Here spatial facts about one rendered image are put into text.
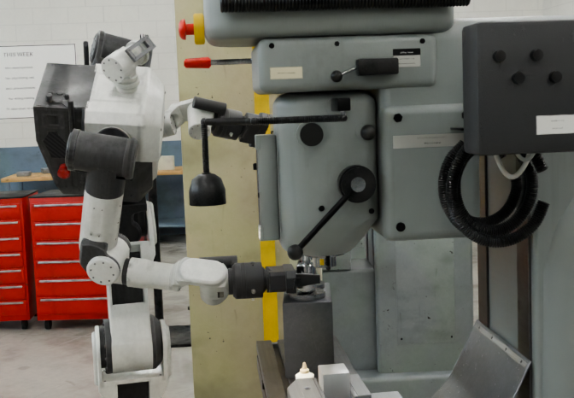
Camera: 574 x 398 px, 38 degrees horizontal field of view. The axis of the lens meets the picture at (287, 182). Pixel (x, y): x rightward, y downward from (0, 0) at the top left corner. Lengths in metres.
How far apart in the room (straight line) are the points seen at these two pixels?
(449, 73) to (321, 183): 0.32
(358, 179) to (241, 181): 1.87
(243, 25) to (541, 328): 0.79
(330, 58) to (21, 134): 9.47
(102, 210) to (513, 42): 1.03
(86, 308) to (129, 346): 4.18
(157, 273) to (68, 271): 4.33
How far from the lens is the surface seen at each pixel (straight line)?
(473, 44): 1.36
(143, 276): 2.05
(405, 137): 1.57
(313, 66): 1.54
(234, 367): 3.54
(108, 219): 1.98
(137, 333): 2.21
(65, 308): 6.42
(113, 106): 2.04
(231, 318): 3.48
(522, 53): 1.37
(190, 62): 1.74
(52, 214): 6.32
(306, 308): 2.03
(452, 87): 1.61
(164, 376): 2.28
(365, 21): 1.56
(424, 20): 1.58
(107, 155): 1.90
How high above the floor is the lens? 1.61
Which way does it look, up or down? 5 degrees down
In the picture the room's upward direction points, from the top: 2 degrees counter-clockwise
